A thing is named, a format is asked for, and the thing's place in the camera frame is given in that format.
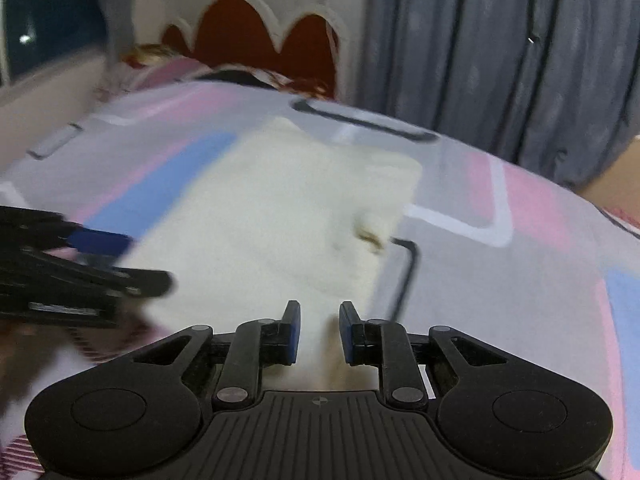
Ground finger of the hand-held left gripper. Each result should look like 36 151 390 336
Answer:
0 205 135 257
0 247 176 330

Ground pink bedsheet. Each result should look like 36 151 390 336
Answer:
600 205 640 241

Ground pastel patterned bedsheet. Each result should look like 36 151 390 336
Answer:
0 80 640 480

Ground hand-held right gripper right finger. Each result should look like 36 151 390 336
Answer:
339 302 508 409

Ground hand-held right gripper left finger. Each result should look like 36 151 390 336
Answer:
131 300 302 409

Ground patterned pillow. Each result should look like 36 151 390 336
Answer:
122 42 331 101

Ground cream knitted garment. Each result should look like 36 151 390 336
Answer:
117 116 423 391

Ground dark window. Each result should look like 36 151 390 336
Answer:
0 0 108 86

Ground grey-blue curtain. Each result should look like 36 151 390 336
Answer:
367 0 640 191
89 0 138 63

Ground red and white headboard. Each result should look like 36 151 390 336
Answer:
160 0 351 103

